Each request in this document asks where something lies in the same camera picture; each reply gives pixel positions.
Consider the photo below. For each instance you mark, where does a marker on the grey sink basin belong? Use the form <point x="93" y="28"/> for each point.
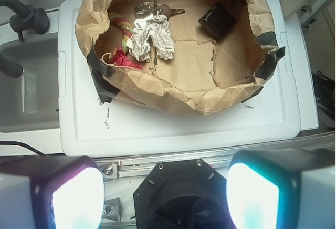
<point x="30" y="102"/>

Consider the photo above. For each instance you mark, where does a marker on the white plastic lid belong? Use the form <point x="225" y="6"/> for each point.
<point x="88" y="127"/>

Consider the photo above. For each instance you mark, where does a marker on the crumpled red paper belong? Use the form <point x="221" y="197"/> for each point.
<point x="120" y="59"/>

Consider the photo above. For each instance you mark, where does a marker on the brown paper bag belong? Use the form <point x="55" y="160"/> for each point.
<point x="205" y="75"/>

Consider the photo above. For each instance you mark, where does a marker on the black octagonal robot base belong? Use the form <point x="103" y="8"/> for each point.
<point x="182" y="195"/>

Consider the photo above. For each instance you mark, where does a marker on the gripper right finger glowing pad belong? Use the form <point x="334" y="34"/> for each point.
<point x="286" y="188"/>

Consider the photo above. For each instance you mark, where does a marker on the crumpled white paper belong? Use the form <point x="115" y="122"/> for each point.
<point x="154" y="30"/>

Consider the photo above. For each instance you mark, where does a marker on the bunch of metal keys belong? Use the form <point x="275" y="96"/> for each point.
<point x="153" y="8"/>

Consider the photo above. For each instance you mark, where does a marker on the black faucet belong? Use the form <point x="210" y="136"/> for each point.
<point x="25" y="17"/>

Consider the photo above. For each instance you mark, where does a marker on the aluminium extrusion rail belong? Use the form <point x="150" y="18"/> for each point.
<point x="139" y="165"/>

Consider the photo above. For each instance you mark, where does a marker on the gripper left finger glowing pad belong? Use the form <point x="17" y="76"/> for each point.
<point x="51" y="192"/>

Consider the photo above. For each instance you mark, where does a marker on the black box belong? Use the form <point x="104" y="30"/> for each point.
<point x="217" y="21"/>

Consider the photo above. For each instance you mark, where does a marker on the metal corner bracket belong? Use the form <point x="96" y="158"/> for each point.
<point x="112" y="210"/>

